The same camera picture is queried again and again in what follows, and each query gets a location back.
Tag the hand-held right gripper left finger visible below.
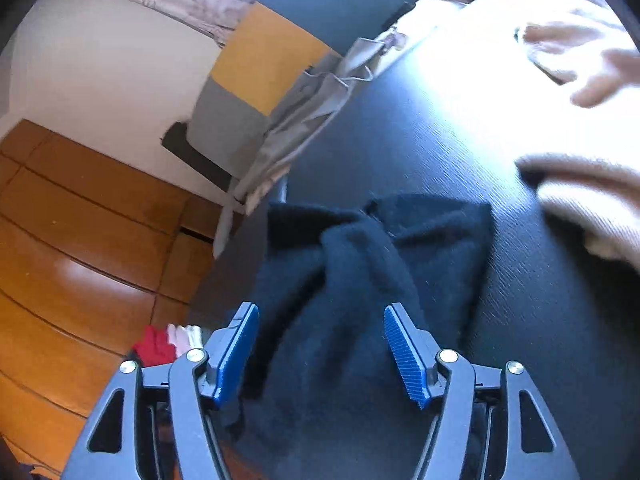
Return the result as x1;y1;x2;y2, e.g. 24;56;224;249
62;301;261;480

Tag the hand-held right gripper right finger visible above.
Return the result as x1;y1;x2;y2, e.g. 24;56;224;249
382;302;581;480

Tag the black sweater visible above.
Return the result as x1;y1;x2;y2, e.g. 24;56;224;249
222;192;496;441

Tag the white pink cloth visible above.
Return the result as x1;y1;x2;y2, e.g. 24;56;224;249
167;324;205;353

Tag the red cloth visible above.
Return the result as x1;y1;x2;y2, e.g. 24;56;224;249
131;325;177;367

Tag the black leather bench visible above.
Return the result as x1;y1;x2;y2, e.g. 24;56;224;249
190;0;640;480

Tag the beige garment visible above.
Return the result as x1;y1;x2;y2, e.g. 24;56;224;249
515;152;640;263

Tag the grey cloth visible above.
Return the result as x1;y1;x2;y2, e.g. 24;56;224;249
212;25;438;261

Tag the colour block cushioned panel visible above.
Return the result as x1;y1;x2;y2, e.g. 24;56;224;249
162;0;418;193

